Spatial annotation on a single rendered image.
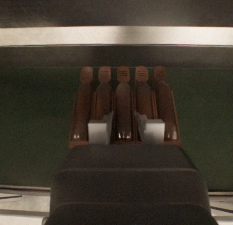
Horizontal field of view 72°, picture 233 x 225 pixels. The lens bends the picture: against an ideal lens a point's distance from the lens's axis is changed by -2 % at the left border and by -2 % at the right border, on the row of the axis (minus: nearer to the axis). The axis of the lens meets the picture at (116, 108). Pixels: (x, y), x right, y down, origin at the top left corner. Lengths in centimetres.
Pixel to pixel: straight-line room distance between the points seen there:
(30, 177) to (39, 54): 15
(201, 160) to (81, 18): 26
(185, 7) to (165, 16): 3
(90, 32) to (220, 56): 16
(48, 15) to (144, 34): 17
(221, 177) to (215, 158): 2
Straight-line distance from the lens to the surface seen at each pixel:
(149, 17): 30
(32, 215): 30
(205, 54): 24
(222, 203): 64
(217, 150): 20
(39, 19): 32
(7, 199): 86
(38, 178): 19
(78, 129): 16
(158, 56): 22
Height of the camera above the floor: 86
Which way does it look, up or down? 64 degrees down
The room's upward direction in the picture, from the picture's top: 2 degrees clockwise
